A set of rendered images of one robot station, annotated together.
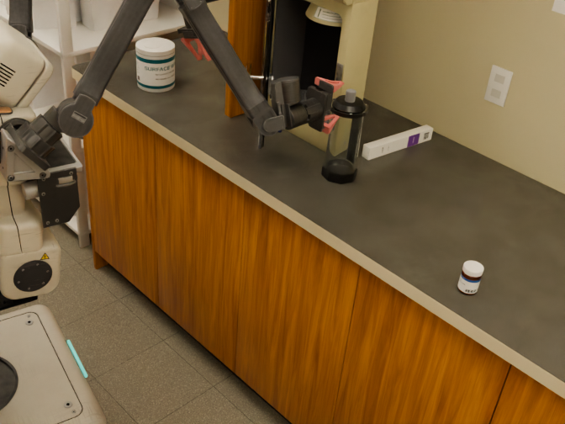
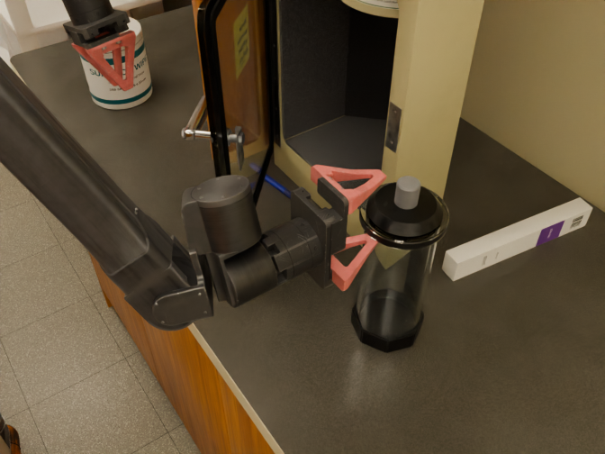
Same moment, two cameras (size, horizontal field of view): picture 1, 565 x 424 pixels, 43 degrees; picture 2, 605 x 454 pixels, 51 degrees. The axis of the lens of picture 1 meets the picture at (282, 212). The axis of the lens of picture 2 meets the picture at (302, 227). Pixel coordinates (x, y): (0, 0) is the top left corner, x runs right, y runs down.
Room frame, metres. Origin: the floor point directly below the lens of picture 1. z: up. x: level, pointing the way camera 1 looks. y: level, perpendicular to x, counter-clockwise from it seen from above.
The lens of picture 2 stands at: (1.25, -0.16, 1.68)
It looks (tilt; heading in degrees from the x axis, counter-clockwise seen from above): 44 degrees down; 13
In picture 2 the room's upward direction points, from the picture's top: straight up
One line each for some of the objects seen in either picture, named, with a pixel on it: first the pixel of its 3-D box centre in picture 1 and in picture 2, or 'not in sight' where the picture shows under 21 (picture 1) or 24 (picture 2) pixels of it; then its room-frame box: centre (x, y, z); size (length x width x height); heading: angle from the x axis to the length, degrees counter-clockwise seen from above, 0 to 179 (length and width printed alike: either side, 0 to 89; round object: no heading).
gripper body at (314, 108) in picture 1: (309, 110); (293, 248); (1.70, -0.05, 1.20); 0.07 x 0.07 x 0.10; 47
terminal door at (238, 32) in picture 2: (265, 66); (245, 98); (1.99, 0.09, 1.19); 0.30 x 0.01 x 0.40; 3
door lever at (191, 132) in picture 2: (254, 71); (210, 119); (1.91, 0.12, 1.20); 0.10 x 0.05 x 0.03; 3
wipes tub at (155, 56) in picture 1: (155, 65); (115, 62); (2.31, 0.48, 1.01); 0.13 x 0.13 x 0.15
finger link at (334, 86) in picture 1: (330, 91); (347, 198); (1.76, -0.09, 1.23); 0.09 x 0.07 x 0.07; 137
